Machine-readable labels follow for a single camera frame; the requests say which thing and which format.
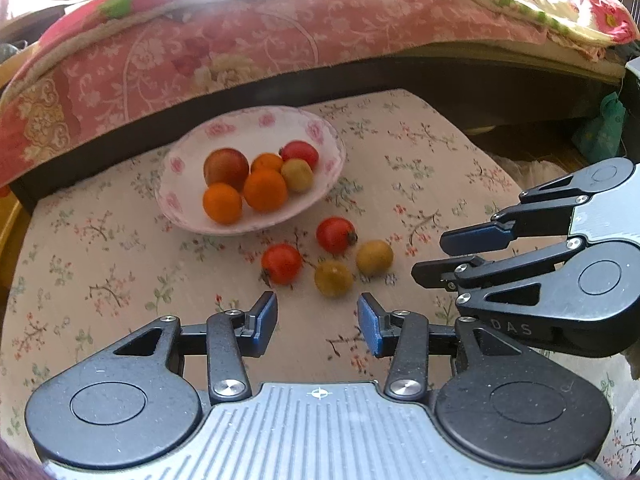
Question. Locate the dark maroon clothing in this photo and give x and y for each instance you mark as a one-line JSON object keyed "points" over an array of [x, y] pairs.
{"points": [[17, 462]]}

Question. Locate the white plastic bag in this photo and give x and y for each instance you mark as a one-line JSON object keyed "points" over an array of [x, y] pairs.
{"points": [[525, 172]]}

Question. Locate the small orange tangerine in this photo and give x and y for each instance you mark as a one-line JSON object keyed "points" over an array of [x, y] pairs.
{"points": [[222, 203], [265, 191], [266, 161]]}

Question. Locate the oblong red cherry tomato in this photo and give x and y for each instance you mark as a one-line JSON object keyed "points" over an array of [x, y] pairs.
{"points": [[299, 152]]}

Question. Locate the tan longan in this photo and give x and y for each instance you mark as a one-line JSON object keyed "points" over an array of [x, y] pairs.
{"points": [[333, 278], [374, 257], [297, 176]]}

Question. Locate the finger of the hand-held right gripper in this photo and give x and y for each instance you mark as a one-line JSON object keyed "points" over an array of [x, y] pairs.
{"points": [[435, 274], [475, 239]]}

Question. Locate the dark bed frame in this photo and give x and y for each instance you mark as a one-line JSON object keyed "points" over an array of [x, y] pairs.
{"points": [[450, 80]]}

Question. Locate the pink floral quilt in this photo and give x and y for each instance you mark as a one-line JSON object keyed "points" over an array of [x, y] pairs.
{"points": [[150, 60]]}

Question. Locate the red apple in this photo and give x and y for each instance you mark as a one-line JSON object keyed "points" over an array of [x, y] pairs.
{"points": [[226, 167]]}

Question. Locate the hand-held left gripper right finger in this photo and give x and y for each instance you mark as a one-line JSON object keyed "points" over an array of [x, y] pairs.
{"points": [[370, 325]]}

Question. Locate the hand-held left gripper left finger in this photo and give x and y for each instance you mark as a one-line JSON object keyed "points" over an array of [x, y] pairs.
{"points": [[265, 320]]}

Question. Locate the floral beige tablecloth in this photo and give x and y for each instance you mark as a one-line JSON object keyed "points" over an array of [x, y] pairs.
{"points": [[125, 260]]}

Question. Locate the wooden cabinet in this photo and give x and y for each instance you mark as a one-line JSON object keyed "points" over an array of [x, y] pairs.
{"points": [[10, 230]]}

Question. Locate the teal cloth bag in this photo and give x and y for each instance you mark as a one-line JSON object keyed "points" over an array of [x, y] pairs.
{"points": [[600, 130]]}

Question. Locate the white floral bowl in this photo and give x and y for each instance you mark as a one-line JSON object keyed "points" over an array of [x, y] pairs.
{"points": [[190, 160]]}

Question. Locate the round red cherry tomato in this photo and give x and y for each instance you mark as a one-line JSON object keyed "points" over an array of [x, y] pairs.
{"points": [[335, 234], [281, 263]]}

